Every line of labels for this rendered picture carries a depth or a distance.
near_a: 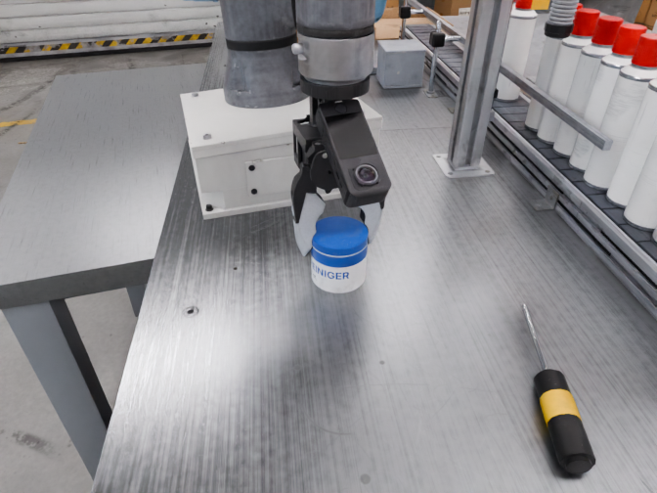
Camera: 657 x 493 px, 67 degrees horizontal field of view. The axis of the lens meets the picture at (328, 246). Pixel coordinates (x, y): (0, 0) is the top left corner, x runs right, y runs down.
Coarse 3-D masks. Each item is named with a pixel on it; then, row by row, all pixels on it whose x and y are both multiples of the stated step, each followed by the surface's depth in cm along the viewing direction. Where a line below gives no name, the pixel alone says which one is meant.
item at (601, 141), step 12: (408, 0) 149; (444, 24) 120; (504, 72) 91; (516, 72) 89; (516, 84) 87; (528, 84) 84; (540, 96) 80; (552, 108) 77; (564, 108) 75; (564, 120) 74; (576, 120) 71; (588, 132) 68; (600, 132) 67; (600, 144) 66
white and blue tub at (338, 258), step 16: (320, 224) 60; (336, 224) 60; (352, 224) 60; (320, 240) 58; (336, 240) 58; (352, 240) 58; (320, 256) 58; (336, 256) 57; (352, 256) 57; (320, 272) 59; (336, 272) 58; (352, 272) 59; (320, 288) 61; (336, 288) 60; (352, 288) 60
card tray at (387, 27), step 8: (392, 8) 182; (384, 16) 184; (392, 16) 184; (416, 16) 185; (424, 16) 185; (440, 16) 170; (376, 24) 175; (384, 24) 175; (392, 24) 175; (400, 24) 175; (376, 32) 166; (384, 32) 166; (392, 32) 166
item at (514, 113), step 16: (416, 32) 147; (432, 48) 133; (448, 48) 133; (448, 64) 121; (512, 112) 95; (544, 144) 84; (560, 160) 79; (576, 176) 74; (592, 192) 71; (608, 208) 67; (624, 208) 67; (624, 224) 64; (640, 240) 61; (656, 256) 58
